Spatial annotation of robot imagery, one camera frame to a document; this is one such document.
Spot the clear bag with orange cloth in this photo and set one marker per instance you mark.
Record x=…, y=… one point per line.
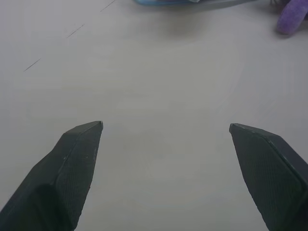
x=163, y=2

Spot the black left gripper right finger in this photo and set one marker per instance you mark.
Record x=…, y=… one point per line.
x=267, y=173

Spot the purple plush toy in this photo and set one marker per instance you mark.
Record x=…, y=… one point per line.
x=290, y=19

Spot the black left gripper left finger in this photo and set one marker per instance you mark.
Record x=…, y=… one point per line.
x=69, y=168

